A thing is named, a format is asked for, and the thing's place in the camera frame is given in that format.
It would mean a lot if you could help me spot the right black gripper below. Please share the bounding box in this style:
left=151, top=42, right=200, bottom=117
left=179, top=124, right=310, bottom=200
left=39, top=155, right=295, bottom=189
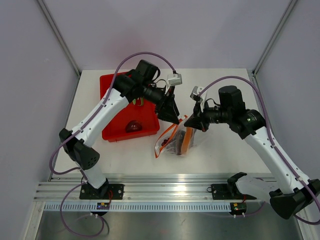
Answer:
left=184, top=99, right=232, bottom=132

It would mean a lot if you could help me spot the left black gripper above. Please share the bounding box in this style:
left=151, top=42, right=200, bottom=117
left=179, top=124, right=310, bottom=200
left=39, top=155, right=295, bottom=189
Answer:
left=142, top=82, right=180, bottom=125

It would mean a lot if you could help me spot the dark plum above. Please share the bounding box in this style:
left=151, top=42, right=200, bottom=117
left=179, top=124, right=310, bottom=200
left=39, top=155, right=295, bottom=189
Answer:
left=175, top=130, right=186, bottom=145

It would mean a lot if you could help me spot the clear orange zip top bag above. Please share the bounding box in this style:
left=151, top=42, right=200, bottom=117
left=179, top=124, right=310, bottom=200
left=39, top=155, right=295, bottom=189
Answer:
left=154, top=115, right=201, bottom=159

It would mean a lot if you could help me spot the dark red grape bunch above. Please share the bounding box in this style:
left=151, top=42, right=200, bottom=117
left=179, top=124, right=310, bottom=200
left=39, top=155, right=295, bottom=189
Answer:
left=161, top=136, right=182, bottom=156

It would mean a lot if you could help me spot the red apple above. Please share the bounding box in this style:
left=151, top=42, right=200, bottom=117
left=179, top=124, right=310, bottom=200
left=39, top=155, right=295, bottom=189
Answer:
left=125, top=120, right=143, bottom=133

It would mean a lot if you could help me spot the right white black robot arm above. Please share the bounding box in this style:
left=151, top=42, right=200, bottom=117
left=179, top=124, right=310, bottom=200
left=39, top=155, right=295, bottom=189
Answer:
left=184, top=85, right=320, bottom=220

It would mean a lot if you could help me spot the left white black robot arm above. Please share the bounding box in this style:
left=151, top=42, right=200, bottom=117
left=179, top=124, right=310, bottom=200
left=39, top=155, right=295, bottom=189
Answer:
left=59, top=60, right=182, bottom=199

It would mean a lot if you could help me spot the red plastic tray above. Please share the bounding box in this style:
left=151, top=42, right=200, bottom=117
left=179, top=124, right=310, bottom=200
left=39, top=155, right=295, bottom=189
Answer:
left=99, top=72, right=161, bottom=143

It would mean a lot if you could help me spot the pink dragon fruit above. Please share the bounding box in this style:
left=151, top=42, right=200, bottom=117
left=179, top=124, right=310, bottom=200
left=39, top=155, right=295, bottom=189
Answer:
left=132, top=97, right=144, bottom=107

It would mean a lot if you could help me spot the right small circuit board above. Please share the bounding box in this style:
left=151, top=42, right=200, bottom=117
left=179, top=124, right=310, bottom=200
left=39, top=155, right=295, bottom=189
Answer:
left=232, top=202, right=247, bottom=212

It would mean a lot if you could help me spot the small circuit board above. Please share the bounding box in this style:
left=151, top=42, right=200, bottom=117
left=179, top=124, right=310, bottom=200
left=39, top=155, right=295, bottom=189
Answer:
left=96, top=202, right=110, bottom=210
left=232, top=202, right=247, bottom=212

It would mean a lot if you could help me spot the left small circuit board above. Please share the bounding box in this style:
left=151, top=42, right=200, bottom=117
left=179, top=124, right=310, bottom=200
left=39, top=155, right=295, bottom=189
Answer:
left=96, top=202, right=110, bottom=210

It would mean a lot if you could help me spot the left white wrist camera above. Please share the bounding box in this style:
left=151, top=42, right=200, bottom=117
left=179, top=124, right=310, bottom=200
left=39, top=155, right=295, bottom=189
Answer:
left=165, top=73, right=183, bottom=93

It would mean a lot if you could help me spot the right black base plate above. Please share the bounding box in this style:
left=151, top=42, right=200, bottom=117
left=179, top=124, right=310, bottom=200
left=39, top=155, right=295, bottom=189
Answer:
left=206, top=183, right=257, bottom=201

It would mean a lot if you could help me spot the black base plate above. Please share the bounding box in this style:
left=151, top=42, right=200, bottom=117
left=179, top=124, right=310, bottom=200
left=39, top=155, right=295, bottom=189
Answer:
left=206, top=183, right=257, bottom=201
left=79, top=183, right=124, bottom=200

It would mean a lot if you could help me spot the aluminium mounting rail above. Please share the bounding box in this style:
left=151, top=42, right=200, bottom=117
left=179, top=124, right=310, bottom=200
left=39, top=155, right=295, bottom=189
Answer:
left=33, top=173, right=229, bottom=202

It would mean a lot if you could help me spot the left aluminium corner post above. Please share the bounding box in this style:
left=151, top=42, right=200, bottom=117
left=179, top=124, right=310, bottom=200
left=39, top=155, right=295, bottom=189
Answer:
left=35, top=0, right=82, bottom=79

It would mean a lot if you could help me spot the aluminium corner post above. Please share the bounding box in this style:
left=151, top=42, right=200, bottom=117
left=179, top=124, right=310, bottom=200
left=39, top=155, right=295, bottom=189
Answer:
left=35, top=0, right=82, bottom=79
left=252, top=0, right=300, bottom=78

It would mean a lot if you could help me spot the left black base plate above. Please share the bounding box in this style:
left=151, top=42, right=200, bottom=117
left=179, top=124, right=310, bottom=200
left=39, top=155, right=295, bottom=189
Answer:
left=79, top=183, right=124, bottom=200

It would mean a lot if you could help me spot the white slotted cable duct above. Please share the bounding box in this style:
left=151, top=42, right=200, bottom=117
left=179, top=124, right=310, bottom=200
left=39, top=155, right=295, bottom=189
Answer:
left=44, top=201, right=231, bottom=213

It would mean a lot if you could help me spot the right aluminium corner post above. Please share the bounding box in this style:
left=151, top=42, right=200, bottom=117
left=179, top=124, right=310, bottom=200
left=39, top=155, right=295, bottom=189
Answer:
left=252, top=0, right=300, bottom=78

